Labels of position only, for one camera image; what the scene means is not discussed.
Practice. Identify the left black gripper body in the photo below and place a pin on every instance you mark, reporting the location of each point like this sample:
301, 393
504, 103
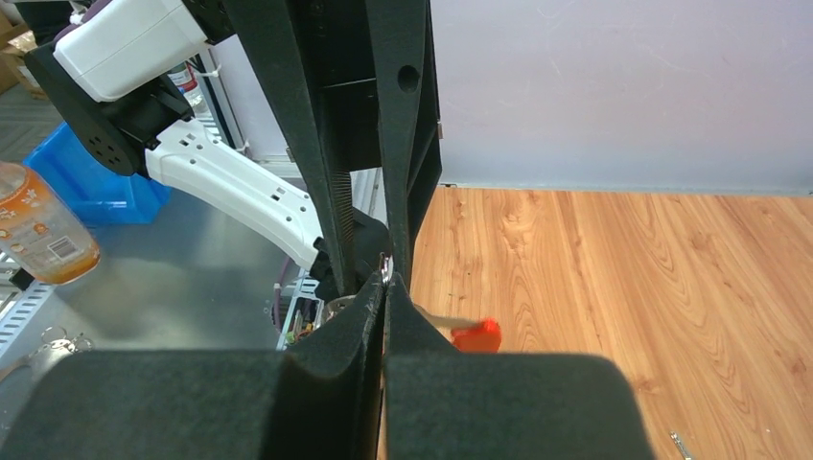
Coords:
337, 42

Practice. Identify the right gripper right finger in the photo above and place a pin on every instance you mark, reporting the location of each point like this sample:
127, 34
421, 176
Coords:
441, 403

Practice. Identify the orange drink bottle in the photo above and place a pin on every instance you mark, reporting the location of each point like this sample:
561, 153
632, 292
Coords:
39, 232

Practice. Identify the spare metal keyring bunch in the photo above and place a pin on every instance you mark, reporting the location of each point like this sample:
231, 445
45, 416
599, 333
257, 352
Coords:
42, 359

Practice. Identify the blue plastic bin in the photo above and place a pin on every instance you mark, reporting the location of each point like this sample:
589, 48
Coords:
96, 195

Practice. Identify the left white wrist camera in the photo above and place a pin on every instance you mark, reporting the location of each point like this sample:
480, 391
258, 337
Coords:
126, 44

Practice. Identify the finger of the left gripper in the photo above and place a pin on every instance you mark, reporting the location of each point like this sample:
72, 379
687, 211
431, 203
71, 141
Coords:
409, 115
270, 35

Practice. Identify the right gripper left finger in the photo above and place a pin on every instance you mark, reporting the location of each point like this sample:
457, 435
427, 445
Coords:
319, 399

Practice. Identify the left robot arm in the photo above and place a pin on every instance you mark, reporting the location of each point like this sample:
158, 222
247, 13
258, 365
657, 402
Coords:
154, 132

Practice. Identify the red handled metal key holder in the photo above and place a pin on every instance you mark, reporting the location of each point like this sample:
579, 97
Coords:
468, 336

